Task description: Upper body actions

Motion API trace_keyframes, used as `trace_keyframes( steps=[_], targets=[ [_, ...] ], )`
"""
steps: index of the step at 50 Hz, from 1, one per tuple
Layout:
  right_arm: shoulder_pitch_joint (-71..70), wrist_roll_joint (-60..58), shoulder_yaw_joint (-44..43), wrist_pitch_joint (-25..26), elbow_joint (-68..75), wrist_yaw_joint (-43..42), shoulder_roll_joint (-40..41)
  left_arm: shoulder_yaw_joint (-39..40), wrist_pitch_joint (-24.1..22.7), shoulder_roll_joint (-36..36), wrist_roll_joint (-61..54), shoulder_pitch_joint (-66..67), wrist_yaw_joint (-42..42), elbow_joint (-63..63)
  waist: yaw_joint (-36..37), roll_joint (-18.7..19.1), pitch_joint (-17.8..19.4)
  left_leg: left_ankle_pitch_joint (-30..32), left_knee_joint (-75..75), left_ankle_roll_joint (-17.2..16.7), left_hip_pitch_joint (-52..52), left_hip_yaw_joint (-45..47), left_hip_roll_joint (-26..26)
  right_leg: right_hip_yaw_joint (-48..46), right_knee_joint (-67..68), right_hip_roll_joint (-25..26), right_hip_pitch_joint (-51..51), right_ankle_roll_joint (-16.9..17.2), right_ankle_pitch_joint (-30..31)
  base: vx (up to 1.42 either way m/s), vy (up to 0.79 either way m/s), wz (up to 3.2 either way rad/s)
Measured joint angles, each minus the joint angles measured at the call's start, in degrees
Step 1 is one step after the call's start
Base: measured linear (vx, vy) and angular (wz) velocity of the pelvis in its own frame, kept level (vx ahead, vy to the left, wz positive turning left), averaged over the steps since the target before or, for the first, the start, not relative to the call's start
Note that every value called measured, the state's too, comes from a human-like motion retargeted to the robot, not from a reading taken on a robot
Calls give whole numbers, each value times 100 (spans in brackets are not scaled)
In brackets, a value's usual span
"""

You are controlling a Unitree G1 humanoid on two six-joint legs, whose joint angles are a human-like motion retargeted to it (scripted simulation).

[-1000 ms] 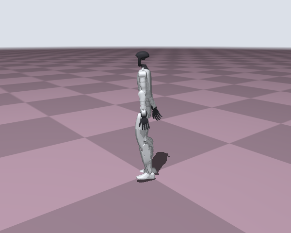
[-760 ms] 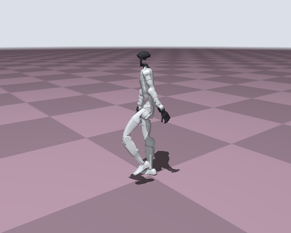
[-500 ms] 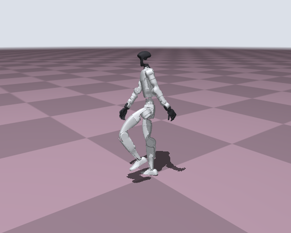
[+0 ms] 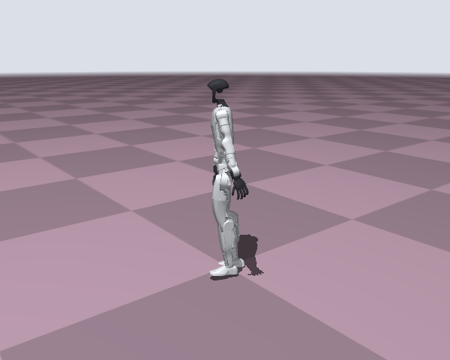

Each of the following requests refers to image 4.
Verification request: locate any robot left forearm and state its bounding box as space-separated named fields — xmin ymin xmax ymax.
xmin=223 ymin=138 xmax=240 ymax=176

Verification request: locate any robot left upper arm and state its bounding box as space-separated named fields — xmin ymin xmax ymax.
xmin=215 ymin=109 xmax=233 ymax=150

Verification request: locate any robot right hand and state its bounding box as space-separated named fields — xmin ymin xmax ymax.
xmin=212 ymin=165 xmax=218 ymax=185

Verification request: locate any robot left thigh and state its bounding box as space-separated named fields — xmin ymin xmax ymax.
xmin=211 ymin=170 xmax=234 ymax=229

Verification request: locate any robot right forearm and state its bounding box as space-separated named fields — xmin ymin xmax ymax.
xmin=213 ymin=147 xmax=223 ymax=168

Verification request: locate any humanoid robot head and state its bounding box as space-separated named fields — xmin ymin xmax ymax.
xmin=207 ymin=79 xmax=229 ymax=108

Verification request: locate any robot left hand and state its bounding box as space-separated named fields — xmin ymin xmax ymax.
xmin=230 ymin=170 xmax=249 ymax=200

